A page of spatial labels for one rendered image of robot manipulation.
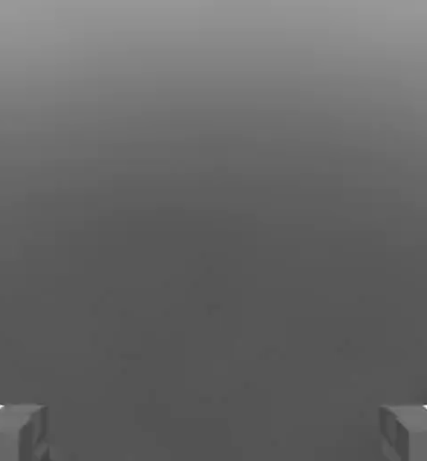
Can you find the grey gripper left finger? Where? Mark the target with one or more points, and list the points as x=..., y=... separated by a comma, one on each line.
x=10, y=434

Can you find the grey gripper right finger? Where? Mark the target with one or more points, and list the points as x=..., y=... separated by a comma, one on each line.
x=417, y=435

